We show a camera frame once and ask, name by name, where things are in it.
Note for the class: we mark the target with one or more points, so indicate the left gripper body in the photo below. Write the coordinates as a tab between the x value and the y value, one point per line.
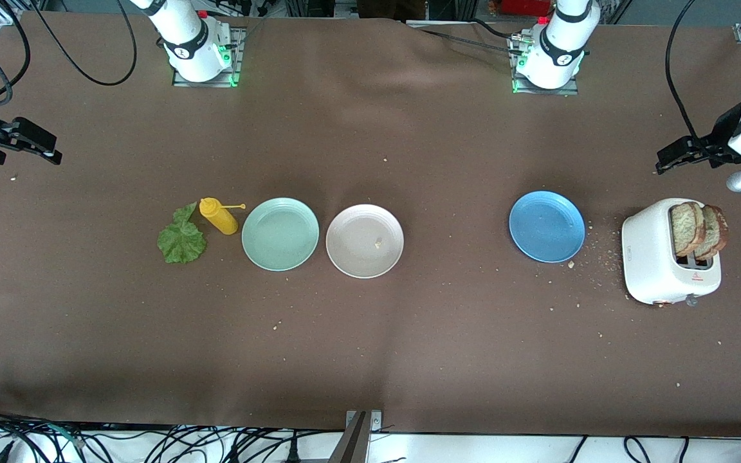
722	136

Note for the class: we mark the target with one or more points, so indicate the brown bread slice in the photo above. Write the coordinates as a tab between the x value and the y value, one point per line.
716	231
684	228

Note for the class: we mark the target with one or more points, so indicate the green lettuce leaf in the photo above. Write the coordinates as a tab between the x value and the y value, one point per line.
181	244

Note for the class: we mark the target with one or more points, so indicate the yellow mustard squeeze bottle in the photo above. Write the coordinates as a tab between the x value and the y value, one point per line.
219	220

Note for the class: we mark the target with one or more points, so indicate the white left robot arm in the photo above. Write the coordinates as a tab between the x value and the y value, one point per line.
560	45

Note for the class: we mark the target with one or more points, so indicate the blue plate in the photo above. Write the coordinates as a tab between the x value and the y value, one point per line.
547	226

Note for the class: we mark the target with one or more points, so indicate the mint green plate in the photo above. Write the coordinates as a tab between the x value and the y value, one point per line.
280	235

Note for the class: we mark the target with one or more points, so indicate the beige plate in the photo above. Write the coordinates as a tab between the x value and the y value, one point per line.
357	254

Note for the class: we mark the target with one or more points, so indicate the white two-slot toaster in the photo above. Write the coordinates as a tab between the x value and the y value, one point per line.
650	257

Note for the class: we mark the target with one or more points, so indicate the red box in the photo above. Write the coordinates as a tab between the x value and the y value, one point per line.
525	6

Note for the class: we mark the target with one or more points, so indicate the brown tablecloth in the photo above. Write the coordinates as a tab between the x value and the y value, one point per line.
409	354

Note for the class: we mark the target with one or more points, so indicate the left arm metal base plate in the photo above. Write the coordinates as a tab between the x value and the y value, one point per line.
567	92

